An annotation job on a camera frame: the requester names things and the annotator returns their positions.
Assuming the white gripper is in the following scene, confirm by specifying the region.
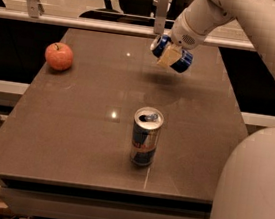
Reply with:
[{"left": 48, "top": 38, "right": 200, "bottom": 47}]
[{"left": 157, "top": 13, "right": 206, "bottom": 68}]

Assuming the blue pepsi can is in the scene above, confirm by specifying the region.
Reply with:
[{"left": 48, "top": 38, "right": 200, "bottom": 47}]
[{"left": 150, "top": 34, "right": 193, "bottom": 73}]

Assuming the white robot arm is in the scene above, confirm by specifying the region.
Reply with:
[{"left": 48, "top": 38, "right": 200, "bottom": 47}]
[{"left": 169, "top": 0, "right": 275, "bottom": 219}]

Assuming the silver red bull can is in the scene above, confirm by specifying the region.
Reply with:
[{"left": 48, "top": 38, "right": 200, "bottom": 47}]
[{"left": 130, "top": 107, "right": 164, "bottom": 166}]

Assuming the black office chair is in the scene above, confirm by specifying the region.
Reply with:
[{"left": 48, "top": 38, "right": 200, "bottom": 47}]
[{"left": 80, "top": 0, "right": 193, "bottom": 29}]

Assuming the red apple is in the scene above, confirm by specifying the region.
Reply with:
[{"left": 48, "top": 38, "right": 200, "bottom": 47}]
[{"left": 45, "top": 42, "right": 74, "bottom": 71}]

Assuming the middle metal bracket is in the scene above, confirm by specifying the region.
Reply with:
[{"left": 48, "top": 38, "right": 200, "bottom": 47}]
[{"left": 154, "top": 0, "right": 169, "bottom": 35}]

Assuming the white horizontal rail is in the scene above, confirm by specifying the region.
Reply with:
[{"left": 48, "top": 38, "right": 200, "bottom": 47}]
[{"left": 0, "top": 8, "right": 254, "bottom": 51}]

